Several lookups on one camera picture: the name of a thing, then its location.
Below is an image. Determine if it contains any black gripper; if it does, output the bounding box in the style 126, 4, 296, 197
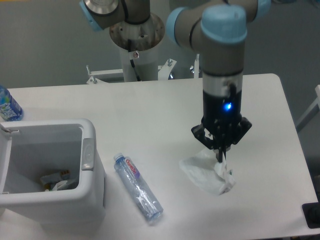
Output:
191, 91, 252, 163

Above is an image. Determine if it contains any white plastic wrapper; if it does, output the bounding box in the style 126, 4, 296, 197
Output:
179, 148, 236, 196

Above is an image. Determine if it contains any clear plastic bottle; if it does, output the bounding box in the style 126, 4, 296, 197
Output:
113, 153, 164, 222

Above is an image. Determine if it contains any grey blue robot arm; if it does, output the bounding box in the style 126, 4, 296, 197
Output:
79, 0, 271, 162

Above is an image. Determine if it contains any trash inside the can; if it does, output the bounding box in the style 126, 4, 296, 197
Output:
40, 170, 79, 192

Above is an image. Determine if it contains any white plastic trash can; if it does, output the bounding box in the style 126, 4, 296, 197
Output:
0, 118, 106, 224

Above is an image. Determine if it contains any black clamp at table edge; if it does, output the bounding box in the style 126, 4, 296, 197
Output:
302, 202, 320, 229

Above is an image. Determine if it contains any blue labelled water bottle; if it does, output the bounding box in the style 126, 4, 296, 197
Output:
0, 85, 24, 122

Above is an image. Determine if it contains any white frame at right edge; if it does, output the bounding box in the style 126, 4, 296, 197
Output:
295, 84, 320, 133

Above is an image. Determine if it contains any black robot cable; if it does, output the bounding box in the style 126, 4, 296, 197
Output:
127, 38, 142, 82

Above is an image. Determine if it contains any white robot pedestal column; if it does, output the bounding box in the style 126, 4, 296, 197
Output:
109, 13, 165, 81

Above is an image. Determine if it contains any white pedestal base frame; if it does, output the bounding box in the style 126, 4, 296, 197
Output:
85, 53, 203, 85

